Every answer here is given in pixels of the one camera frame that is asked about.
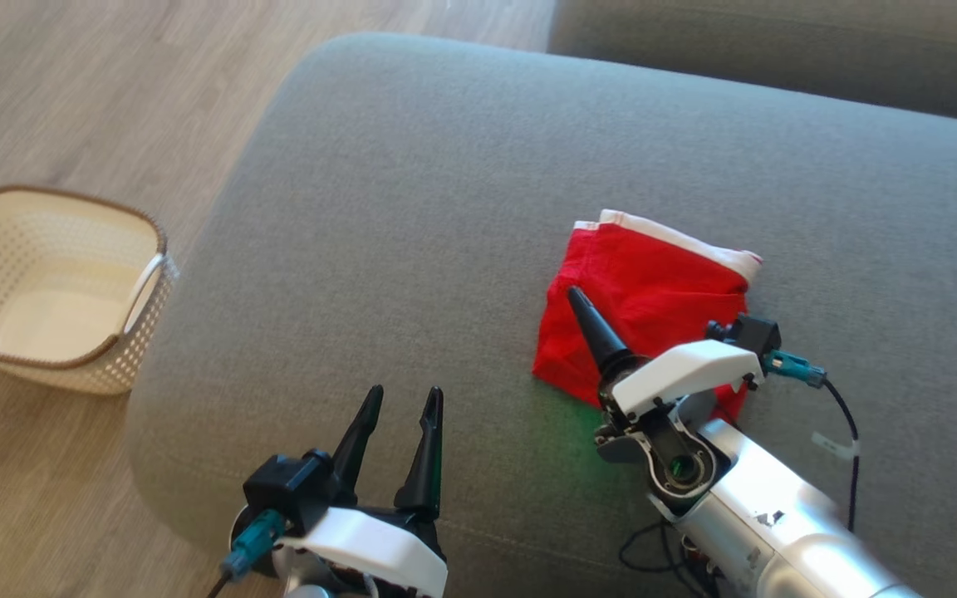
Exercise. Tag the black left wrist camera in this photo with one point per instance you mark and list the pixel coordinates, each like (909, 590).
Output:
(287, 486)

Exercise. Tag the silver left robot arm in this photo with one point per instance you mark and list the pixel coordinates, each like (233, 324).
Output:
(308, 591)

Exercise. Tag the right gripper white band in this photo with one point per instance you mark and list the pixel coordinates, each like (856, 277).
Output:
(686, 370)

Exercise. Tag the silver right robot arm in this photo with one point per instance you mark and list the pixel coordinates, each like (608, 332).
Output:
(777, 515)

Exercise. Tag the red and white t-shirt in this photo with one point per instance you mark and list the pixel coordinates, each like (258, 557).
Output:
(653, 291)

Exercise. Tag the cream perforated laundry basket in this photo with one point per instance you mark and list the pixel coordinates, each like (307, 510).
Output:
(46, 282)

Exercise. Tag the smaller grey sofa seat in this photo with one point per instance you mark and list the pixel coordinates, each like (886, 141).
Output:
(777, 50)

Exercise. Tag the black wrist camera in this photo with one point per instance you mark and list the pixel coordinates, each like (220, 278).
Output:
(753, 332)
(287, 486)

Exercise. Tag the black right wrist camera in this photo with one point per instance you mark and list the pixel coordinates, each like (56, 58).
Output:
(753, 332)

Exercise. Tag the grey sofa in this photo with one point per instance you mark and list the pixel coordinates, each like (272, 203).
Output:
(404, 249)

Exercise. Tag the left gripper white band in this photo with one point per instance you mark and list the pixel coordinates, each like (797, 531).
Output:
(370, 548)

